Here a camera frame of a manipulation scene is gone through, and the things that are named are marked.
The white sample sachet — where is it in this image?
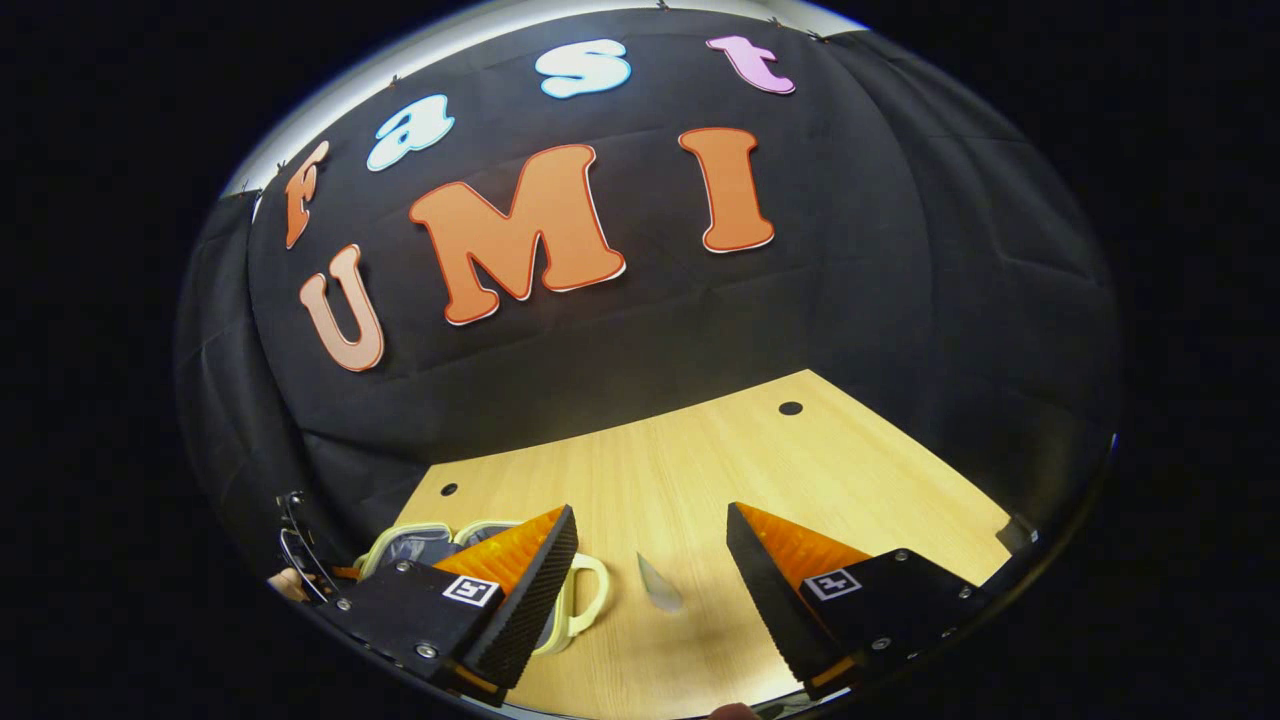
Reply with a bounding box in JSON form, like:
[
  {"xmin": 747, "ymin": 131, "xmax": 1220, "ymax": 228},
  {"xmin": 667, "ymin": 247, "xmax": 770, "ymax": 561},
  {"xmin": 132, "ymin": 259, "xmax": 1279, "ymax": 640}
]
[{"xmin": 636, "ymin": 551, "xmax": 685, "ymax": 614}]

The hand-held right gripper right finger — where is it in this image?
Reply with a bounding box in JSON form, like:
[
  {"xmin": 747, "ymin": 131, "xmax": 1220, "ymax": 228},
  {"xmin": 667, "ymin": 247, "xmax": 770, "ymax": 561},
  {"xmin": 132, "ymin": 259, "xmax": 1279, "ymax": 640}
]
[{"xmin": 725, "ymin": 501, "xmax": 1001, "ymax": 702}]

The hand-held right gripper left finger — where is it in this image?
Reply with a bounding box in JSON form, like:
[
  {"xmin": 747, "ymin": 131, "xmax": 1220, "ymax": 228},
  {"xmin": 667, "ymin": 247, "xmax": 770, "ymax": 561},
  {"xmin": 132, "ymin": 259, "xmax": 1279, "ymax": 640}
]
[{"xmin": 318, "ymin": 503, "xmax": 581, "ymax": 707}]

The pale yellow small suitcase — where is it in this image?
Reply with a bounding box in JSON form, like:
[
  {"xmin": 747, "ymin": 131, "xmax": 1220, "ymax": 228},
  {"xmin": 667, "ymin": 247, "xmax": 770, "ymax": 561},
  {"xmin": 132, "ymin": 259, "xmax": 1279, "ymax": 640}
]
[{"xmin": 353, "ymin": 518, "xmax": 612, "ymax": 658}]

